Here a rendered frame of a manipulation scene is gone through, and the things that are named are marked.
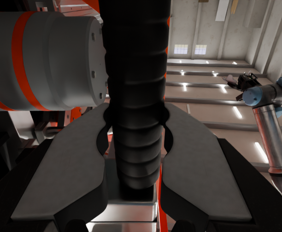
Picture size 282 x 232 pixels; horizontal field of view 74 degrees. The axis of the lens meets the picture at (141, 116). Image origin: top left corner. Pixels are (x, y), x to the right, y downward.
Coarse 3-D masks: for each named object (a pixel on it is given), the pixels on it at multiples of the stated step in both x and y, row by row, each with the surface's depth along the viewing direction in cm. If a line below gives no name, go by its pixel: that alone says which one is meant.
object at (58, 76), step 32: (0, 32) 21; (32, 32) 21; (64, 32) 22; (96, 32) 26; (0, 64) 21; (32, 64) 21; (64, 64) 22; (96, 64) 26; (0, 96) 24; (32, 96) 24; (64, 96) 24; (96, 96) 26
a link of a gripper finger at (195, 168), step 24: (168, 120) 10; (192, 120) 10; (168, 144) 10; (192, 144) 8; (216, 144) 8; (168, 168) 7; (192, 168) 7; (216, 168) 7; (168, 192) 6; (192, 192) 6; (216, 192) 6; (240, 192) 6; (192, 216) 6; (216, 216) 6; (240, 216) 6
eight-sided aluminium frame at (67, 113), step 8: (32, 0) 43; (40, 0) 43; (48, 0) 43; (56, 0) 45; (32, 8) 44; (40, 8) 47; (48, 8) 44; (56, 8) 45; (48, 112) 50; (56, 112) 54; (64, 112) 50; (48, 120) 50; (64, 120) 50
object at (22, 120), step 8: (0, 112) 30; (8, 112) 30; (16, 112) 32; (24, 112) 34; (0, 120) 30; (8, 120) 30; (16, 120) 31; (24, 120) 34; (32, 120) 36; (0, 128) 31; (8, 128) 31; (16, 128) 32; (24, 128) 34; (32, 128) 36; (16, 136) 32; (24, 136) 34; (32, 136) 36; (8, 144) 33; (16, 144) 33; (0, 152) 34; (8, 152) 34; (16, 152) 34; (8, 160) 35
